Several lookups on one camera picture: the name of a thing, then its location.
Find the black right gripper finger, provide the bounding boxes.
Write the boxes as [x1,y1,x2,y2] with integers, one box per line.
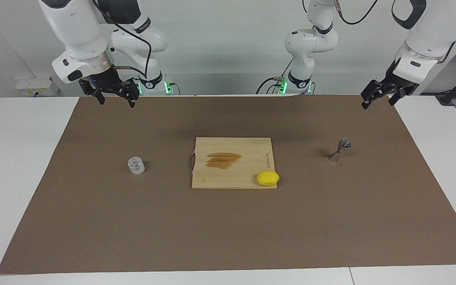
[79,78,106,105]
[120,79,140,108]

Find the brown table mat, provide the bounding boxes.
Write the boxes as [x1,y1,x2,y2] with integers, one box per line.
[0,95,456,274]

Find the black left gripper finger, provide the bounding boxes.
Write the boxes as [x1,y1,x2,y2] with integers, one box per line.
[361,80,387,110]
[388,89,407,106]

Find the white wall socket box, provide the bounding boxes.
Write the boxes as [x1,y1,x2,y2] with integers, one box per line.
[15,77,60,97]

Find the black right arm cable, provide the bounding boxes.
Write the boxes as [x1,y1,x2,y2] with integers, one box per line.
[91,0,153,78]

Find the black left base cables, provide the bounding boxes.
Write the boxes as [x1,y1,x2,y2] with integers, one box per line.
[256,59,293,95]

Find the wooden cutting board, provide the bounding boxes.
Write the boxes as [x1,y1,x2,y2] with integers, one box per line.
[188,137,278,190]

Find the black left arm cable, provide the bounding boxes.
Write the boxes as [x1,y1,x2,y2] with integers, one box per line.
[302,0,380,25]

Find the yellow lemon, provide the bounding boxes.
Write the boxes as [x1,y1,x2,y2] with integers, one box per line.
[256,171,280,186]

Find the metal jigger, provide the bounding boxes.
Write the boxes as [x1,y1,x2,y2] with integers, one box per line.
[328,138,352,163]

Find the clear glass cup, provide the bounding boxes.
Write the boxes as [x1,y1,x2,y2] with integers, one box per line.
[127,157,145,175]

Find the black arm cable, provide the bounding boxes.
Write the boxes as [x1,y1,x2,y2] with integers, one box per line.
[302,0,380,25]
[91,0,153,78]

